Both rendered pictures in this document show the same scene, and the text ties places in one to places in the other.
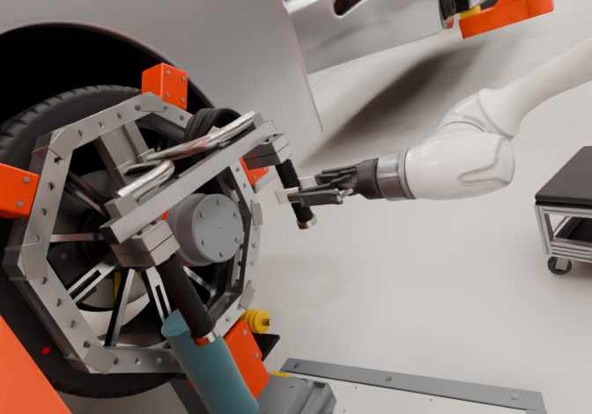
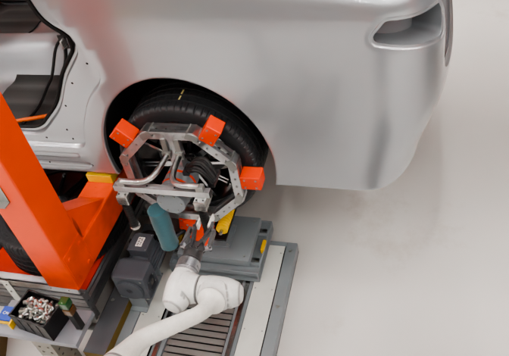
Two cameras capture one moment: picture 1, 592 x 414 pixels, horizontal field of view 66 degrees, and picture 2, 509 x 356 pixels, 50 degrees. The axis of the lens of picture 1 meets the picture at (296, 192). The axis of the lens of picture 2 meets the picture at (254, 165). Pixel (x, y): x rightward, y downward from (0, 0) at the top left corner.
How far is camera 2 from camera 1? 2.12 m
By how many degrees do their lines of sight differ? 64
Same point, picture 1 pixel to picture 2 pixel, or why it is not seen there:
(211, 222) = (167, 200)
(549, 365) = not seen: outside the picture
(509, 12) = not seen: outside the picture
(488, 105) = (200, 294)
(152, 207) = (129, 189)
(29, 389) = (35, 224)
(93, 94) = (182, 113)
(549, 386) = not seen: outside the picture
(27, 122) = (149, 113)
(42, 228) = (129, 153)
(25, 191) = (126, 142)
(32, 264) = (123, 160)
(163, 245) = (122, 201)
